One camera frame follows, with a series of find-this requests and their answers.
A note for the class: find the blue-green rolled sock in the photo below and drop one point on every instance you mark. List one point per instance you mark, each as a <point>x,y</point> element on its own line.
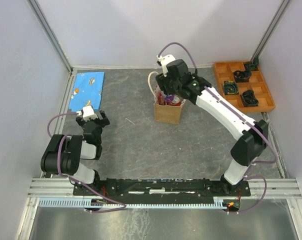
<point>230,88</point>

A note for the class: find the blue space-print cloth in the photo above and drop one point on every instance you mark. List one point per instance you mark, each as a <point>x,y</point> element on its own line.
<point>87,91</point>

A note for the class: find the aluminium frame rail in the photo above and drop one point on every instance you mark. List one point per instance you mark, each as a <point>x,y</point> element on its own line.
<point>284,188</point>

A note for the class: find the brown canvas bag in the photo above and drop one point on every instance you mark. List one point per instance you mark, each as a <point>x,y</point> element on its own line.
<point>164,113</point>

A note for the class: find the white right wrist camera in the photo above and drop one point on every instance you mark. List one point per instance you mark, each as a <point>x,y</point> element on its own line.
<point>164,60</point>

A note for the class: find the purple soda can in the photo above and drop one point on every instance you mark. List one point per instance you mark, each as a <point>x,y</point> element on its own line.
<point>169,98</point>

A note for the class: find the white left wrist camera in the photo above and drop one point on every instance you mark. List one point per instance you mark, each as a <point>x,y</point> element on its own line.
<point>87,113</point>

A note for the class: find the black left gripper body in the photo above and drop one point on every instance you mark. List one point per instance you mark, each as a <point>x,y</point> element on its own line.
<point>101,123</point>

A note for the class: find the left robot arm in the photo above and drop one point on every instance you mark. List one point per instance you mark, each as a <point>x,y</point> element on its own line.
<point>63,153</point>

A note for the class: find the orange compartment tray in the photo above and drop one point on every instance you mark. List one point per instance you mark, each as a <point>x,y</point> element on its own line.
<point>224,71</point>

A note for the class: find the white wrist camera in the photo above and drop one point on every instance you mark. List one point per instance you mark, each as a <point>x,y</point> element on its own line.
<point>87,113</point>
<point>164,60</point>

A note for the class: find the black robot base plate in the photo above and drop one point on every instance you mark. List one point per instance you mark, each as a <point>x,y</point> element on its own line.
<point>161,191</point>

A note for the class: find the blue-green rolled sock corner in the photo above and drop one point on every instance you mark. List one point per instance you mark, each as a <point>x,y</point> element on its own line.
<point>251,66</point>

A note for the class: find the dark green sock outside tray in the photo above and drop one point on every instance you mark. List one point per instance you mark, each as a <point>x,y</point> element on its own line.
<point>255,61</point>

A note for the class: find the red soda can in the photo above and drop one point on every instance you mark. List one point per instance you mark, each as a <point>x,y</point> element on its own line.
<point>176,101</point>
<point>160,99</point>

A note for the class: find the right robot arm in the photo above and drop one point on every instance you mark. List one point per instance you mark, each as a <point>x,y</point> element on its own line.
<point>251,136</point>

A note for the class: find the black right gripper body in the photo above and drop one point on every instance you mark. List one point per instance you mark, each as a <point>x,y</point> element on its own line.
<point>172,87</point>

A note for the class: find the black rolled sock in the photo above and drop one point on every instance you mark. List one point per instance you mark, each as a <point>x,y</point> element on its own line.
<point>248,99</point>
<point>242,76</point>

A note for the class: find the blue slotted cable duct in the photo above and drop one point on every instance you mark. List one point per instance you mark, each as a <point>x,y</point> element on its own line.
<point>88,203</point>

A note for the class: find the black rolled sock lower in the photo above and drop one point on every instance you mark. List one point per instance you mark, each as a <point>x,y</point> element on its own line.
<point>248,99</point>

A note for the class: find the black rolled sock upper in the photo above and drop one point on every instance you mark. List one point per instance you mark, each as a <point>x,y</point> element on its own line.
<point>242,76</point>

